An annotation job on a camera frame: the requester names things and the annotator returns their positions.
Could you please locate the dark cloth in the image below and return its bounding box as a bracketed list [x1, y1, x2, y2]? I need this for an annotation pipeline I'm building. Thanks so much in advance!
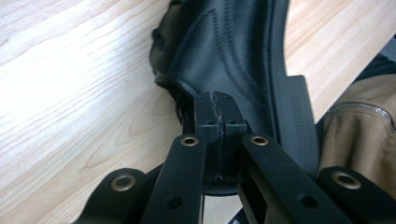
[349, 52, 396, 86]

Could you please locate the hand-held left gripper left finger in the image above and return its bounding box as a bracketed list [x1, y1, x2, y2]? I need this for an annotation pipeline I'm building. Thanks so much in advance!
[182, 91, 223, 183]

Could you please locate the black leather shoe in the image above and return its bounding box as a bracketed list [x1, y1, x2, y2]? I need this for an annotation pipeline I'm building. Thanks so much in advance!
[148, 0, 321, 198]

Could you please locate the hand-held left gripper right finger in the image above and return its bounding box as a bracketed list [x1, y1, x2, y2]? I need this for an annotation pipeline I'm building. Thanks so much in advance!
[214, 91, 253, 183]

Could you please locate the tan zip jacket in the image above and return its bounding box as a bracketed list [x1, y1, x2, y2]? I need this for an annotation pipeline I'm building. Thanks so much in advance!
[317, 74, 396, 200]

